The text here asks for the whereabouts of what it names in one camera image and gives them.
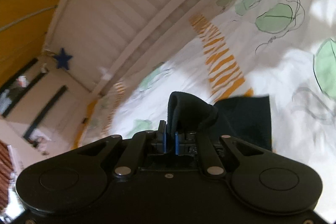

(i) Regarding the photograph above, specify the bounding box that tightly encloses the black hooded sweatshirt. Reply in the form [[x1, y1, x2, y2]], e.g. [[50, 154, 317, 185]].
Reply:
[[167, 92, 272, 151]]

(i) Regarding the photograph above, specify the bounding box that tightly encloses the blue star decoration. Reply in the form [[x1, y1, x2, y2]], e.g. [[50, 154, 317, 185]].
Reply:
[[53, 48, 73, 71]]

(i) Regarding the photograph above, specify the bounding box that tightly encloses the white leaf-patterned bed sheet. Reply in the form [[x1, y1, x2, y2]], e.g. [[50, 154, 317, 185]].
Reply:
[[79, 0, 335, 222]]

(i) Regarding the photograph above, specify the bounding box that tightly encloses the white wooden bed frame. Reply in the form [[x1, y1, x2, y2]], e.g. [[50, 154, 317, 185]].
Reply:
[[45, 0, 201, 94]]

